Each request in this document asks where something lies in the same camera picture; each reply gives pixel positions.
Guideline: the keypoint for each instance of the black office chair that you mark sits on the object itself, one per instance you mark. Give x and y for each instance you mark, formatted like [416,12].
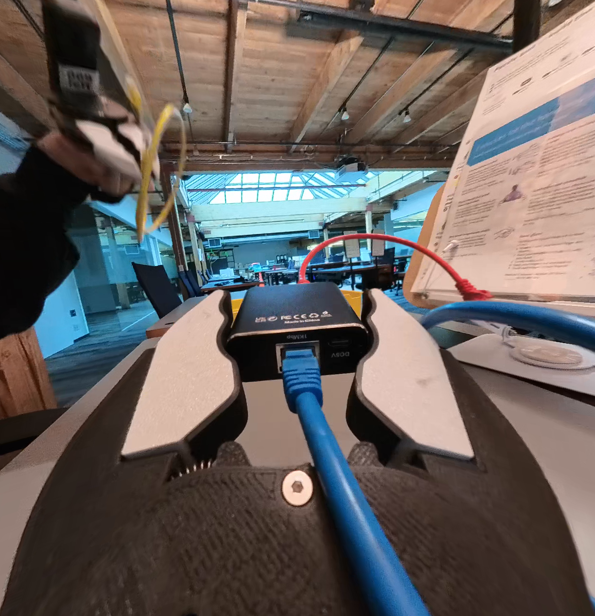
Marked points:
[155,288]

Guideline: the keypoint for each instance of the person's left hand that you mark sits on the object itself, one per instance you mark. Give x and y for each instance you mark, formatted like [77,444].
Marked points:
[95,175]

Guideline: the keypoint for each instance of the wooden table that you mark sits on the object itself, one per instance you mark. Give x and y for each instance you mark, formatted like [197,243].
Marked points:
[177,317]

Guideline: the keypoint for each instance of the wooden post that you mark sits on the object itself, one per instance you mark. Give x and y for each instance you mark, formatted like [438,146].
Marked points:
[18,375]

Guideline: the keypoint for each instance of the instruction sheet board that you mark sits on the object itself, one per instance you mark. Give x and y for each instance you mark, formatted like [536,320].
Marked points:
[519,168]

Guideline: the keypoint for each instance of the grey desk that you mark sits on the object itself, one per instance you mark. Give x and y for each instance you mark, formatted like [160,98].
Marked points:
[543,457]

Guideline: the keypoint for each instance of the black network adapter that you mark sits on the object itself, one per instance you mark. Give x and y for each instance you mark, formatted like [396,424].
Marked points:
[297,308]

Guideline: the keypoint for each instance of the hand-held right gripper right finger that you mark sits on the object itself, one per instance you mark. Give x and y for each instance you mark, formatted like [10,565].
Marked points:
[413,385]

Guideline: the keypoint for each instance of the white card with round disc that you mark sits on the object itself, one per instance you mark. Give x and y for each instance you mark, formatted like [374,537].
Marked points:
[490,356]

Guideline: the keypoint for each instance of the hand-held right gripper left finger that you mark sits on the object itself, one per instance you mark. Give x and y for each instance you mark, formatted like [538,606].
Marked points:
[182,375]

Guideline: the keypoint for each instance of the person's left forearm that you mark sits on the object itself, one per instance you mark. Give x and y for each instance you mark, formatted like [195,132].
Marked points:
[28,240]

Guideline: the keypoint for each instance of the ceiling projector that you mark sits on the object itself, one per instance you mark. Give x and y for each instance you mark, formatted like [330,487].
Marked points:
[350,168]

